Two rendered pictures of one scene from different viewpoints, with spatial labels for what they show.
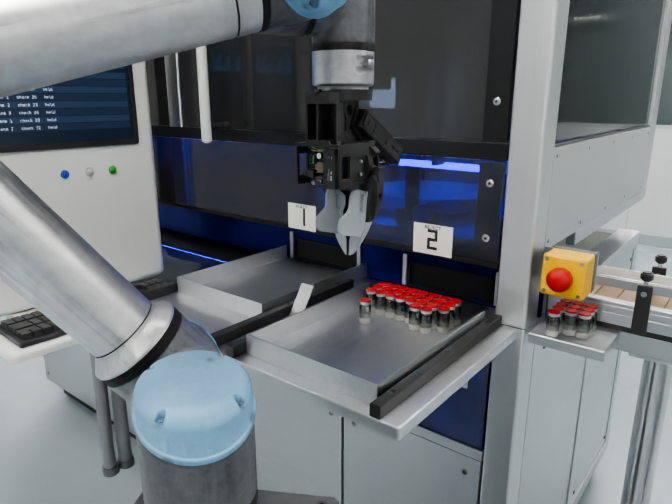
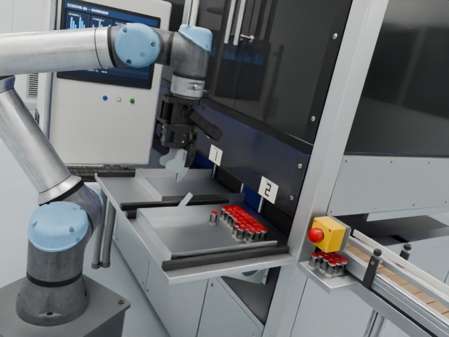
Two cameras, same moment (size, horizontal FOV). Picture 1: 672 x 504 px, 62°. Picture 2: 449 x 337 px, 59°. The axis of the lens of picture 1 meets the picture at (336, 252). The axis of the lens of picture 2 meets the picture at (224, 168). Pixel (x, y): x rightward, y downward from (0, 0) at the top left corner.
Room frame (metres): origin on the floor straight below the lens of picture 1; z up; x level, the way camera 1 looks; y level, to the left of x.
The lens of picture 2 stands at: (-0.14, -0.39, 1.43)
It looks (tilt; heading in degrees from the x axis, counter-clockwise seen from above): 17 degrees down; 17
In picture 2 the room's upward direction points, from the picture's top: 12 degrees clockwise
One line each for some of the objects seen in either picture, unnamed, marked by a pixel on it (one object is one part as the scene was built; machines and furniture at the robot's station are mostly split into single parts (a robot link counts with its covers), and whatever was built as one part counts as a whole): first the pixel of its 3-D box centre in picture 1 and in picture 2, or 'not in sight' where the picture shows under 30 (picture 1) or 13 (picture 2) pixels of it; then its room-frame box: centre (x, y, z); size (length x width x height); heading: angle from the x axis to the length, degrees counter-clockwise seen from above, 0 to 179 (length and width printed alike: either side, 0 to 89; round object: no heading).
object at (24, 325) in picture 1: (99, 307); (99, 173); (1.21, 0.55, 0.82); 0.40 x 0.14 x 0.02; 140
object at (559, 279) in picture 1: (560, 279); (317, 235); (0.88, -0.37, 1.00); 0.04 x 0.04 x 0.04; 52
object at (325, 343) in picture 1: (371, 331); (205, 229); (0.89, -0.06, 0.90); 0.34 x 0.26 x 0.04; 141
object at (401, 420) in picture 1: (313, 315); (192, 212); (1.03, 0.04, 0.87); 0.70 x 0.48 x 0.02; 52
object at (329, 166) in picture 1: (339, 140); (178, 121); (0.70, 0.00, 1.24); 0.09 x 0.08 x 0.12; 142
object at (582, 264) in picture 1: (568, 272); (328, 233); (0.91, -0.40, 1.00); 0.08 x 0.07 x 0.07; 142
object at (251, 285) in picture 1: (276, 276); (189, 184); (1.19, 0.13, 0.90); 0.34 x 0.26 x 0.04; 142
